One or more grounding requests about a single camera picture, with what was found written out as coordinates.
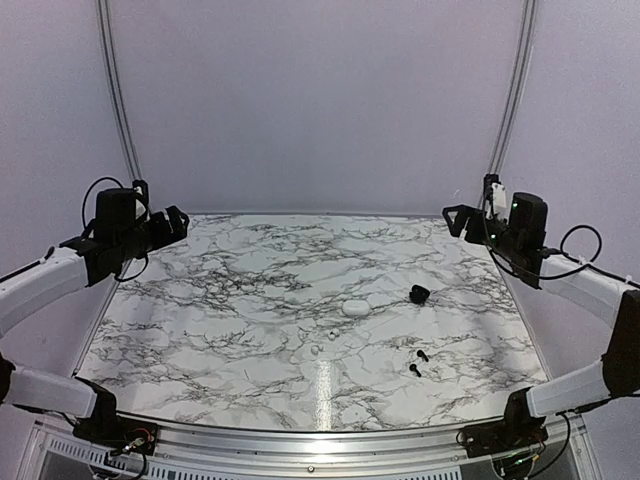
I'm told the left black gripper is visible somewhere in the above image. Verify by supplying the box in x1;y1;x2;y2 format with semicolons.
115;205;189;262

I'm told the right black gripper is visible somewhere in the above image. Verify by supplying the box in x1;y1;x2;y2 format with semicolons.
442;205;522;259

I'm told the black earbud charging case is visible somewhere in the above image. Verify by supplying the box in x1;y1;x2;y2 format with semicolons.
409;284;431;305

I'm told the white earbud charging case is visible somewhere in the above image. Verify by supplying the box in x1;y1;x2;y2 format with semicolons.
341;300;371;317

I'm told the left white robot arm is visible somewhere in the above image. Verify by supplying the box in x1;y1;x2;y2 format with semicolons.
1;181;190;445

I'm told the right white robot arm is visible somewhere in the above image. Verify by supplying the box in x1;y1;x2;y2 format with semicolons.
442;183;639;448

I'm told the black earbud upper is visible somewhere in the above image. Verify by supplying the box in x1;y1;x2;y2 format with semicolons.
416;350;429;362

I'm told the black earbud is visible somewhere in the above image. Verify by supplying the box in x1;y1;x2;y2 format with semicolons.
409;364;422;377
416;350;429;362

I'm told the black earbud lower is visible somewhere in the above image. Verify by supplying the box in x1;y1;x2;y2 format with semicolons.
409;364;422;377

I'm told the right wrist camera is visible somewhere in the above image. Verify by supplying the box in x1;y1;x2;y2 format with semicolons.
483;174;509;221

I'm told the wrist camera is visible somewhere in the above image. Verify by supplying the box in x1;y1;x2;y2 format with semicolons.
483;174;509;221
132;179;149;222

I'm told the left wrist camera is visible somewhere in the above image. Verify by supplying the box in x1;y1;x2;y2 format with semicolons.
132;179;149;222

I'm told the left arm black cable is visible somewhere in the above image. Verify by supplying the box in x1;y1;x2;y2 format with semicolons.
82;176;149;283

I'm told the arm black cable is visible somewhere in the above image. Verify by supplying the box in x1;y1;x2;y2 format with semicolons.
487;224;640;291
82;176;149;283

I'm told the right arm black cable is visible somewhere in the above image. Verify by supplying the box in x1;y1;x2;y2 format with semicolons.
487;224;640;291

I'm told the right aluminium corner post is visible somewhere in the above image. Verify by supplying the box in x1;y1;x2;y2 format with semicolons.
488;0;538;174

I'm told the aluminium corner post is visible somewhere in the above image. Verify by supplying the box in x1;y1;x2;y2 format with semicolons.
488;0;538;174
95;0;143;180

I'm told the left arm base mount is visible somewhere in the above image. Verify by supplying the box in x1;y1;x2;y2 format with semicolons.
73;416;159;456

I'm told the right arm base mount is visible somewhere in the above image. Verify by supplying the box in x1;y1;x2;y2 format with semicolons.
456;420;548;458

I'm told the left aluminium corner post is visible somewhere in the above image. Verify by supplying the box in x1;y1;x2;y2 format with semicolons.
95;0;143;180

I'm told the aluminium front frame rail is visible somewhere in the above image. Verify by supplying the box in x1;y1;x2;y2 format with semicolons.
29;409;589;480

